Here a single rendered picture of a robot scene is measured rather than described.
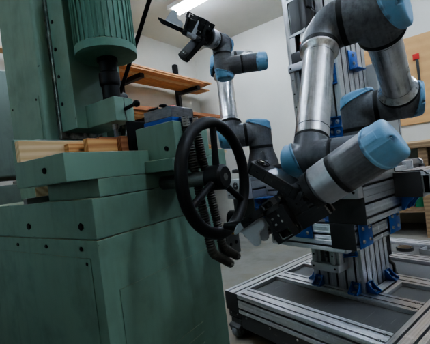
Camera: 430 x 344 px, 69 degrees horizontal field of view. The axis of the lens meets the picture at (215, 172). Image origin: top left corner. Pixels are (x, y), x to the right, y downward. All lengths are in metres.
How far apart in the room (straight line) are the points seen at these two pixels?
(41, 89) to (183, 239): 0.62
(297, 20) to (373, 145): 1.08
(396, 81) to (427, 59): 2.92
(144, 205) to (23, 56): 0.65
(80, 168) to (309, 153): 0.47
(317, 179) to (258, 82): 4.04
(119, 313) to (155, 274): 0.13
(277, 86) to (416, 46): 1.57
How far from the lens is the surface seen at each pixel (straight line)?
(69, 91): 1.06
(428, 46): 4.04
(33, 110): 1.15
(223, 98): 1.61
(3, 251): 1.13
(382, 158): 0.54
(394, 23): 0.89
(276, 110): 4.37
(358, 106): 1.22
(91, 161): 0.72
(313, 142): 0.68
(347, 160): 0.54
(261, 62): 1.36
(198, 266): 0.97
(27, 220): 0.97
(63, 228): 0.83
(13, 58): 1.28
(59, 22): 1.14
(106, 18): 1.00
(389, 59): 1.01
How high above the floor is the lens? 0.83
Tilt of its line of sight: level
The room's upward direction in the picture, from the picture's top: 7 degrees counter-clockwise
